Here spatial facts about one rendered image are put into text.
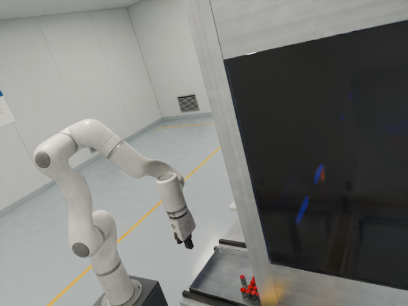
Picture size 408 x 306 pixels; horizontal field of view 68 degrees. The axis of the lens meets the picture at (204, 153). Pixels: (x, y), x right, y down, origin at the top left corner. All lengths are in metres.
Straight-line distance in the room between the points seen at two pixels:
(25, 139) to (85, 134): 5.12
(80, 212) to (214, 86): 0.79
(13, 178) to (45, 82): 1.85
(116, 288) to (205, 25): 1.15
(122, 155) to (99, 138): 0.10
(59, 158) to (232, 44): 0.74
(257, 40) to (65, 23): 6.57
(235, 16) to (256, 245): 0.61
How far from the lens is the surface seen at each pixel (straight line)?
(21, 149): 6.19
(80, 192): 1.27
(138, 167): 1.11
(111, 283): 1.47
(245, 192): 0.82
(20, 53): 6.47
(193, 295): 1.38
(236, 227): 1.69
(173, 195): 1.13
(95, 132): 1.12
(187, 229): 1.23
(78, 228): 1.31
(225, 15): 0.69
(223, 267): 1.48
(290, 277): 0.97
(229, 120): 0.74
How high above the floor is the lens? 1.86
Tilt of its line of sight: 21 degrees down
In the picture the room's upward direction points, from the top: 16 degrees counter-clockwise
